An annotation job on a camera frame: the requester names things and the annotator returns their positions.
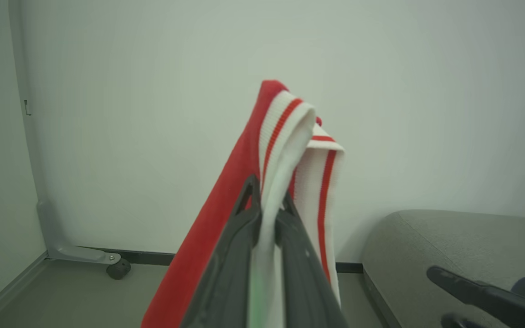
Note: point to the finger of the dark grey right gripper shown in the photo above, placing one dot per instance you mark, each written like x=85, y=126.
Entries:
x=490, y=298
x=458, y=321

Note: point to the black baseboard strip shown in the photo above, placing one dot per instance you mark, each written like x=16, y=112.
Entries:
x=153, y=258

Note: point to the black caster wheel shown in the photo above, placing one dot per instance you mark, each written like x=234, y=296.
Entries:
x=118, y=269

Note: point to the grey metal frame leg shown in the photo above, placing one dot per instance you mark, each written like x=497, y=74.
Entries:
x=46, y=218

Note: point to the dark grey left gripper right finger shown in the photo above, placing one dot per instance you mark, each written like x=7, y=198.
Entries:
x=303, y=282

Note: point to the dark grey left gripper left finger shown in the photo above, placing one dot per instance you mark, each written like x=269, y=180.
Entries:
x=226, y=273

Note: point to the grey fabric sofa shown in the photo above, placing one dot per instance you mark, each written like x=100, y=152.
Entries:
x=449, y=241

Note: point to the red and white striped garment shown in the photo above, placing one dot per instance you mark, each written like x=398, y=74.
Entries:
x=226, y=191

